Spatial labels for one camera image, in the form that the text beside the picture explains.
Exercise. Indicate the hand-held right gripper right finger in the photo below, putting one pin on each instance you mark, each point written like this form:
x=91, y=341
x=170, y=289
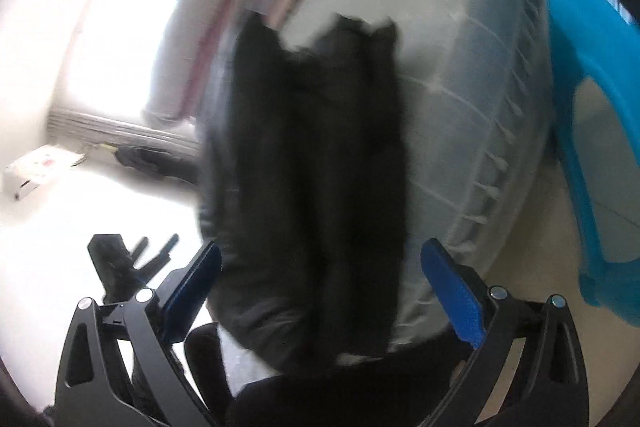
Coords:
x=457, y=297

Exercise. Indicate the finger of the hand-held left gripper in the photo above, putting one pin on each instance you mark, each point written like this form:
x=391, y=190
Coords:
x=141, y=247
x=165, y=254

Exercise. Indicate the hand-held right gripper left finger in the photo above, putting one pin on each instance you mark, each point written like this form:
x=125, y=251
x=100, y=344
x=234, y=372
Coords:
x=192, y=292

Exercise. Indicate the black puffer jacket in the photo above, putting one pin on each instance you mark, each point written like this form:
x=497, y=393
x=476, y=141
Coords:
x=310, y=187

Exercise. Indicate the dark clothes on floor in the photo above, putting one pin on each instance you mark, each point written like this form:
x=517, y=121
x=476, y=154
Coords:
x=155, y=163

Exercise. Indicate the stack of folded clothes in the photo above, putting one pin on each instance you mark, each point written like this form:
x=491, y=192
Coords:
x=200, y=37

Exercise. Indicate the white box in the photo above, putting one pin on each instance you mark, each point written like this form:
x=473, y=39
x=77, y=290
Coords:
x=32, y=172

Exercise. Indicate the person's dark trousers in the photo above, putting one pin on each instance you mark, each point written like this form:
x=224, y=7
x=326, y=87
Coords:
x=320, y=397

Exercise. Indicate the white mattress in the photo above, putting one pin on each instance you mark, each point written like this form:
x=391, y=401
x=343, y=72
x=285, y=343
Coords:
x=465, y=107

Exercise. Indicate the bright window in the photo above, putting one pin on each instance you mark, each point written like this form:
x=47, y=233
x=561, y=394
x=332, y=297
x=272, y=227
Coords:
x=125, y=27

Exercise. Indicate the blue plastic stool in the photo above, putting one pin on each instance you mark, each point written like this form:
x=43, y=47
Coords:
x=580, y=72

